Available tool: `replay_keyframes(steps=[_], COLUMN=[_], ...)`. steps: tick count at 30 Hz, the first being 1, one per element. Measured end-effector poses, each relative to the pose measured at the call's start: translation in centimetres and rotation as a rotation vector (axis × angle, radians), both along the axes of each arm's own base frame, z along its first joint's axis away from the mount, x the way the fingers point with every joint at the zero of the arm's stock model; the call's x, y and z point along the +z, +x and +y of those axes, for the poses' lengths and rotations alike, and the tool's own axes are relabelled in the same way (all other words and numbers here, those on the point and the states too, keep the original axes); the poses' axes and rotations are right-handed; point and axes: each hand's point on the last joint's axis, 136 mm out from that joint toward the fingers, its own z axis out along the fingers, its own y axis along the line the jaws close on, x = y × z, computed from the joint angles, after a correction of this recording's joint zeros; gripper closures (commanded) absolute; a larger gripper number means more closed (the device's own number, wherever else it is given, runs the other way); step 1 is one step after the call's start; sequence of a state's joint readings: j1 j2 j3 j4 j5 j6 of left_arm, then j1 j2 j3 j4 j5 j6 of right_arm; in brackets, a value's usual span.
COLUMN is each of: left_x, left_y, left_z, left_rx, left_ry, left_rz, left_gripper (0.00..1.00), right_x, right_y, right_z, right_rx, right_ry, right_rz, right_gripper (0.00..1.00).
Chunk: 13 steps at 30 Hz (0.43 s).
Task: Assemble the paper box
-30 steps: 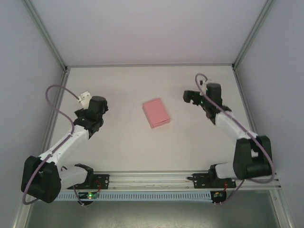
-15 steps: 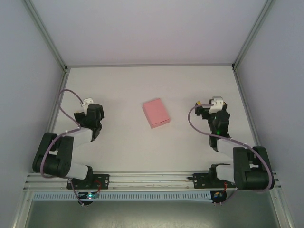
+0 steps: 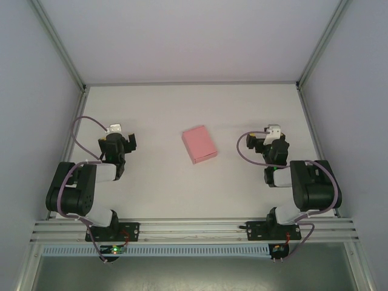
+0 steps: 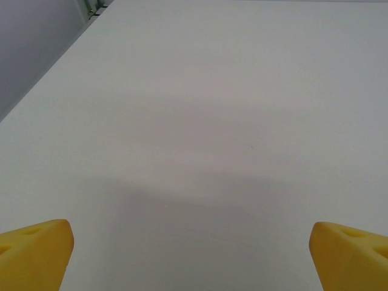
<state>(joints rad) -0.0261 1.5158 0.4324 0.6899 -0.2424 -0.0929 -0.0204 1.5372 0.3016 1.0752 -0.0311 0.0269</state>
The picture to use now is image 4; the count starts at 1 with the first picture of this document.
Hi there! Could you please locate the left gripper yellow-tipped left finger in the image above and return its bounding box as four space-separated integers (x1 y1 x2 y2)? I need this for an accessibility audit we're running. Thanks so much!
0 218 75 291

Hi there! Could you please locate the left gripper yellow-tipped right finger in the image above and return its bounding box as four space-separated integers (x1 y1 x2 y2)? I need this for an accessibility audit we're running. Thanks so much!
309 221 388 291

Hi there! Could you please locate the left aluminium frame post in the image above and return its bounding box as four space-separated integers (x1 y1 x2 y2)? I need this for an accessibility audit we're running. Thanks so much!
85 0 109 21

